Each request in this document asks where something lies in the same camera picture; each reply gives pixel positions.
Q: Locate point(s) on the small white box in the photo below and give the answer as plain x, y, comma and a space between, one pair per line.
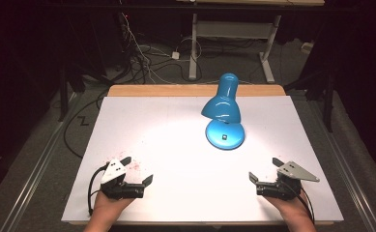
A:
307, 47

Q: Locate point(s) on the person's left hand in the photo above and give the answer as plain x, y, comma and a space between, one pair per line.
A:
109, 204

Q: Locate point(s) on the person's right hand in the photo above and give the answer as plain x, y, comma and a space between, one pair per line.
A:
290, 206

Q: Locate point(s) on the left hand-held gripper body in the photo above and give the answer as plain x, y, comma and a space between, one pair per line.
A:
113, 180

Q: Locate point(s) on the white power adapter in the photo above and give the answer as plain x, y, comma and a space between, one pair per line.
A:
175, 55

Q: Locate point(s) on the white-framed desk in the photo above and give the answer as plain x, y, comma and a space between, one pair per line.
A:
234, 29

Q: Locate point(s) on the blue desk lamp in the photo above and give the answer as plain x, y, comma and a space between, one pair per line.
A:
222, 111

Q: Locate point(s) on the aluminium floor rail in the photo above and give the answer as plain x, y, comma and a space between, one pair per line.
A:
37, 174
350, 174

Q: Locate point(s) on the white table board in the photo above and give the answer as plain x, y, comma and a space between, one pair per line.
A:
176, 161

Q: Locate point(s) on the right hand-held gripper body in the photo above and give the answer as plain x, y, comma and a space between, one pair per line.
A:
285, 187

